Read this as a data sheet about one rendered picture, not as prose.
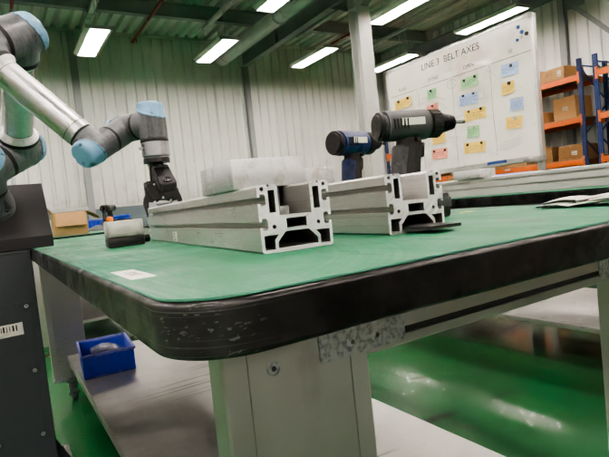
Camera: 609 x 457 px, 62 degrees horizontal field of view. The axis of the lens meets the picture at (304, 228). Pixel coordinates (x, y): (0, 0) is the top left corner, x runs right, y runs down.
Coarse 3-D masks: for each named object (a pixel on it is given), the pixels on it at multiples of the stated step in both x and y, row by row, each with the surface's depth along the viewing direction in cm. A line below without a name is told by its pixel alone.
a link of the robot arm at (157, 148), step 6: (144, 144) 138; (150, 144) 137; (156, 144) 137; (162, 144) 138; (168, 144) 140; (144, 150) 138; (150, 150) 137; (156, 150) 137; (162, 150) 138; (168, 150) 140; (144, 156) 138; (150, 156) 138; (156, 156) 138; (162, 156) 139; (168, 156) 141
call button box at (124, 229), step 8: (104, 224) 118; (112, 224) 115; (120, 224) 116; (128, 224) 116; (136, 224) 117; (104, 232) 120; (112, 232) 115; (120, 232) 116; (128, 232) 117; (136, 232) 117; (112, 240) 115; (120, 240) 116; (128, 240) 117; (136, 240) 117; (144, 240) 118
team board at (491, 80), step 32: (512, 32) 356; (416, 64) 437; (448, 64) 408; (480, 64) 382; (512, 64) 359; (416, 96) 441; (448, 96) 412; (480, 96) 385; (512, 96) 362; (480, 128) 388; (512, 128) 364; (544, 128) 348; (448, 160) 419; (480, 160) 392; (512, 160) 367; (544, 160) 352
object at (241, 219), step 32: (224, 192) 74; (256, 192) 62; (288, 192) 71; (320, 192) 66; (160, 224) 120; (192, 224) 97; (224, 224) 79; (256, 224) 66; (288, 224) 70; (320, 224) 66
